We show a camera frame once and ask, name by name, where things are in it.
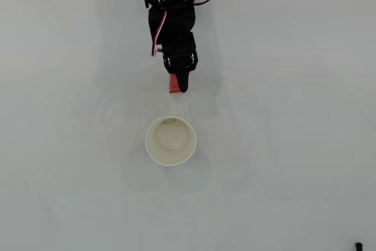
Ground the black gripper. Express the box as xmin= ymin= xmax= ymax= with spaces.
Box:
xmin=147 ymin=3 xmax=199 ymax=93

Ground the red foam cube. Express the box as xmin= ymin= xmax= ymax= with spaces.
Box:
xmin=168 ymin=74 xmax=182 ymax=95

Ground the tan paper cup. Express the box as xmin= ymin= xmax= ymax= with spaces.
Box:
xmin=145 ymin=115 xmax=197 ymax=167

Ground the red white black gripper cable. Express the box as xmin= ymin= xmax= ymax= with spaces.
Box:
xmin=150 ymin=9 xmax=167 ymax=57

